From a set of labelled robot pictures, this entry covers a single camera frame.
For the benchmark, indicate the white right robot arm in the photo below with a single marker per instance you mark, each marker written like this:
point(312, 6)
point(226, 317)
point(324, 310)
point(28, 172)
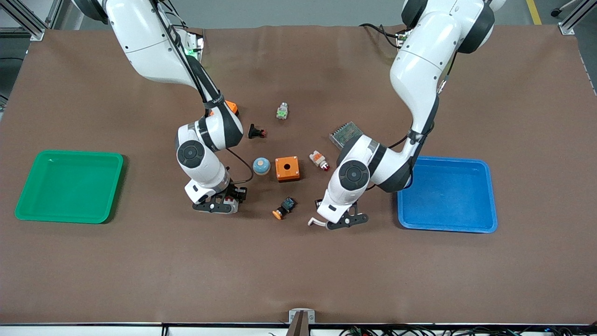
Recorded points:
point(149, 46)

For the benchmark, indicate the dark camera pole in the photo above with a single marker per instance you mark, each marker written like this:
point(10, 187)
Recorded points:
point(298, 326)

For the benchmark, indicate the metal mesh power supply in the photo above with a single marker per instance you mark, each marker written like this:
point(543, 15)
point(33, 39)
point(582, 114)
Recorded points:
point(344, 132)

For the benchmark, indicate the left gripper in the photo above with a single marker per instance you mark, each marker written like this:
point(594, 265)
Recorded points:
point(318, 203)

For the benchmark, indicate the black red push button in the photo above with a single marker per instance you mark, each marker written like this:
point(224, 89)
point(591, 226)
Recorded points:
point(255, 131)

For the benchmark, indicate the grey metal bracket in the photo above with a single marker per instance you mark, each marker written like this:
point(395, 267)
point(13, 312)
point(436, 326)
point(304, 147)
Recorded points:
point(294, 315)

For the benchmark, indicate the white orange red indicator lamp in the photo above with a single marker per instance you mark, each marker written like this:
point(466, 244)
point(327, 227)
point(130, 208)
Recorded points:
point(318, 160)

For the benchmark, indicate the orange mushroom button blue body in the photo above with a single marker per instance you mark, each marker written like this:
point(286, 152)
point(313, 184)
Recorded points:
point(284, 208)

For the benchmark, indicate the green white selector switch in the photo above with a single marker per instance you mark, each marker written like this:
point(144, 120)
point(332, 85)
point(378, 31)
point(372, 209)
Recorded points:
point(281, 111)

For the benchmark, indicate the aluminium frame profile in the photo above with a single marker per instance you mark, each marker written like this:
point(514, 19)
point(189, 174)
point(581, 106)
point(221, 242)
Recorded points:
point(576, 18)
point(28, 18)

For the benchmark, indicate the brown table mat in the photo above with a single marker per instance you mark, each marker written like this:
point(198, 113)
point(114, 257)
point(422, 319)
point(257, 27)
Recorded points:
point(298, 266)

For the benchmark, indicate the blue dome buzzer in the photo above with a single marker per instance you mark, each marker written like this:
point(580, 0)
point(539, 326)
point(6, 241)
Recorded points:
point(261, 165)

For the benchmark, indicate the large white arc clamp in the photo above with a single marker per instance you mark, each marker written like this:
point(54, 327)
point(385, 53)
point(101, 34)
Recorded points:
point(315, 222)

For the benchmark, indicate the green plastic tray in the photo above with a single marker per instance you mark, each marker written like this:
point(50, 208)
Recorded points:
point(70, 186)

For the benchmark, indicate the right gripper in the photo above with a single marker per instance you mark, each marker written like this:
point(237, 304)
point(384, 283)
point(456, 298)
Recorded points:
point(234, 191)

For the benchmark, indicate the orange button box black base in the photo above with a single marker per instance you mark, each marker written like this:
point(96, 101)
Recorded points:
point(230, 107)

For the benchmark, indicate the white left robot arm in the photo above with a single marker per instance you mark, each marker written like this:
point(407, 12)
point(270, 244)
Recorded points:
point(419, 60)

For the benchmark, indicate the blue plastic tray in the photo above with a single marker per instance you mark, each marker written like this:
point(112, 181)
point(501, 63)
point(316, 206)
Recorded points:
point(447, 196)

